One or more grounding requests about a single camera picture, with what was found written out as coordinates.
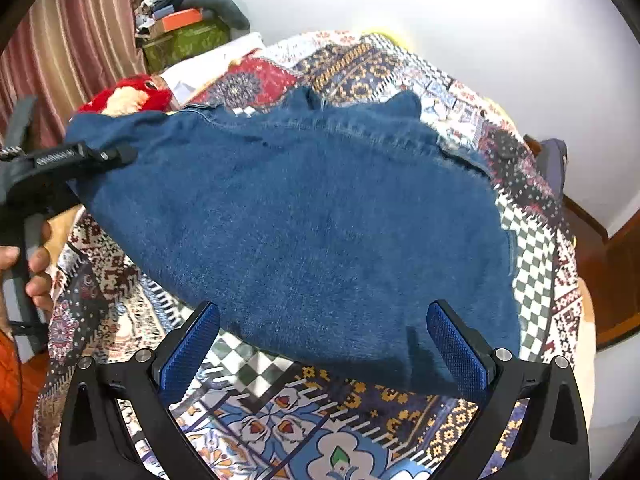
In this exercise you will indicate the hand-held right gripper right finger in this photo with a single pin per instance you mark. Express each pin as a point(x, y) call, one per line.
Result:
point(457, 355)

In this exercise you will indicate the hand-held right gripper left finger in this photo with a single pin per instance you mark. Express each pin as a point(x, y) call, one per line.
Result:
point(192, 350)

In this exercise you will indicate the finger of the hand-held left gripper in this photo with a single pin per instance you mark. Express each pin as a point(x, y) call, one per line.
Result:
point(90, 157)

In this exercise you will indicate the blue denim jacket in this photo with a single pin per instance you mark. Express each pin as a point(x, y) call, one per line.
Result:
point(300, 220)

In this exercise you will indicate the person's left hand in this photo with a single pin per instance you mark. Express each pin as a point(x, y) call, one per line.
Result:
point(40, 260)

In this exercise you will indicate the red printed fleece blanket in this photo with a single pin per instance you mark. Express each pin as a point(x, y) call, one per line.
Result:
point(135, 92)

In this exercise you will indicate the striped curtain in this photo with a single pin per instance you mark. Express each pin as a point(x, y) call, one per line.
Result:
point(75, 35)

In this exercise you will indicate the cream blanket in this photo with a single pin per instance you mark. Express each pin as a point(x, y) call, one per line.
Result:
point(589, 320)

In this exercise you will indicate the green box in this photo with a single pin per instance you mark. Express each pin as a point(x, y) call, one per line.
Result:
point(185, 45)

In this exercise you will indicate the patterned patchwork bedsheet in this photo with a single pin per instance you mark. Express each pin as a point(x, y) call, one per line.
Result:
point(310, 440)

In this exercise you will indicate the white cloth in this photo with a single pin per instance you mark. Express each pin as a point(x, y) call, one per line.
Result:
point(215, 57)

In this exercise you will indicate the orange box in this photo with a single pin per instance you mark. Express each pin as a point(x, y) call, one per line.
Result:
point(182, 20)

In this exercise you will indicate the orange garment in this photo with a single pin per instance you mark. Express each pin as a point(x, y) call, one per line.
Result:
point(20, 385)

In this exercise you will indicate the grey bag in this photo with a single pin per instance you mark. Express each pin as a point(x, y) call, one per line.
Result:
point(555, 165)

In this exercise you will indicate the yellow cloth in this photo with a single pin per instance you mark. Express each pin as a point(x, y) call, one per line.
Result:
point(402, 39)

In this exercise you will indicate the wooden bed frame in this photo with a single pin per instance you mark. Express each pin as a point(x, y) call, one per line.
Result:
point(532, 146)

